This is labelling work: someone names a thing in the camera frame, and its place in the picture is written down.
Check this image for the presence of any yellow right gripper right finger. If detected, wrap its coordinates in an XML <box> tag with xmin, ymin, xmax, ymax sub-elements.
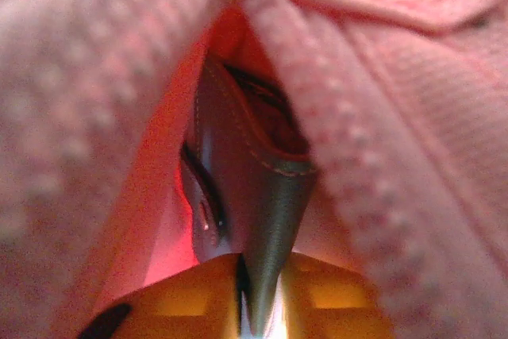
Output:
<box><xmin>282</xmin><ymin>253</ymin><xmax>398</xmax><ymax>339</ymax></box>

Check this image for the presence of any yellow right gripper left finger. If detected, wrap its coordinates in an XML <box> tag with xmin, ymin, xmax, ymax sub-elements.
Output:
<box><xmin>79</xmin><ymin>253</ymin><xmax>244</xmax><ymax>339</ymax></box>

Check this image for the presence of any dark blue notebook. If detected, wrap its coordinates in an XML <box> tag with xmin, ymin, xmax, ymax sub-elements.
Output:
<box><xmin>180</xmin><ymin>52</ymin><xmax>318</xmax><ymax>336</ymax></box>

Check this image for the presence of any pink backpack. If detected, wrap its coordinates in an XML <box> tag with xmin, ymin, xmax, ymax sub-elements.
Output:
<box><xmin>0</xmin><ymin>0</ymin><xmax>508</xmax><ymax>339</ymax></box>

